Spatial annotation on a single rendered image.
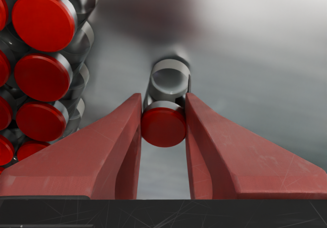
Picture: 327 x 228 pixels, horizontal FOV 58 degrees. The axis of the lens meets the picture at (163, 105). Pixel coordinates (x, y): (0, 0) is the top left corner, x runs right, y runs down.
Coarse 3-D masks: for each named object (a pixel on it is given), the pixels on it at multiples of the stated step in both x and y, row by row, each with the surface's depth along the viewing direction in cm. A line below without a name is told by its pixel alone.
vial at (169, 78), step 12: (168, 60) 15; (156, 72) 15; (168, 72) 14; (180, 72) 15; (156, 84) 14; (168, 84) 13; (180, 84) 14; (156, 96) 13; (168, 96) 13; (180, 96) 13; (144, 108) 13; (180, 108) 12
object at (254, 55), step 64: (128, 0) 14; (192, 0) 14; (256, 0) 14; (320, 0) 14; (128, 64) 16; (192, 64) 16; (256, 64) 16; (320, 64) 16; (256, 128) 18; (320, 128) 18
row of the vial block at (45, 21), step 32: (32, 0) 9; (64, 0) 10; (96, 0) 13; (32, 32) 10; (64, 32) 10; (32, 64) 11; (64, 64) 11; (32, 96) 12; (64, 96) 13; (32, 128) 13; (64, 128) 13
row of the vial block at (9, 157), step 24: (0, 0) 10; (0, 24) 10; (0, 48) 11; (24, 48) 12; (0, 72) 11; (0, 96) 12; (24, 96) 13; (0, 120) 12; (0, 144) 13; (0, 168) 14
